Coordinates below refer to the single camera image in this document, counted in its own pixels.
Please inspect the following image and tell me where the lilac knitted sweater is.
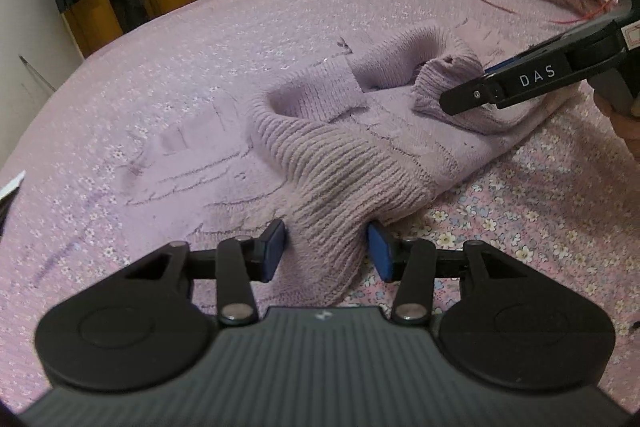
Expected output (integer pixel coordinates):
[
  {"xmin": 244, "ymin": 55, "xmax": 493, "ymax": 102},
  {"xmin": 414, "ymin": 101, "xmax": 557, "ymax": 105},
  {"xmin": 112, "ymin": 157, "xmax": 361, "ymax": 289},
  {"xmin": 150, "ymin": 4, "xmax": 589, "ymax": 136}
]
[{"xmin": 118, "ymin": 22, "xmax": 574, "ymax": 307}]

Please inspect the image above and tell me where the person's right hand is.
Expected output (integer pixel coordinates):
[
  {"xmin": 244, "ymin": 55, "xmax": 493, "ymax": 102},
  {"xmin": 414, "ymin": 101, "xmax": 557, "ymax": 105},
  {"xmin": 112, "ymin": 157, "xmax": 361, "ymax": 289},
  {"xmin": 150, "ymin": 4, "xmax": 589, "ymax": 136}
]
[{"xmin": 593, "ymin": 93, "xmax": 640, "ymax": 161}]

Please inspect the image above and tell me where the pink floral bed sheet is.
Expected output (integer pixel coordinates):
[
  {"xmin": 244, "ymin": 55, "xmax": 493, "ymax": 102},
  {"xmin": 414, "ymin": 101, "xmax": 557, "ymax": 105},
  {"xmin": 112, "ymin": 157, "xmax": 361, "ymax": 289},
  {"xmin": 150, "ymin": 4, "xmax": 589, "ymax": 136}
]
[{"xmin": 1, "ymin": 0, "xmax": 639, "ymax": 410}]

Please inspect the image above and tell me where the open picture book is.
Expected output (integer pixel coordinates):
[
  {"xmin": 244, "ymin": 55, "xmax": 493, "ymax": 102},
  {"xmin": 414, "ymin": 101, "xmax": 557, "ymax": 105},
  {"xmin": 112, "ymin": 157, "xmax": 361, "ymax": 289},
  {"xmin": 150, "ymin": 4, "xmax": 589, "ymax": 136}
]
[{"xmin": 0, "ymin": 170, "xmax": 26, "ymax": 228}]

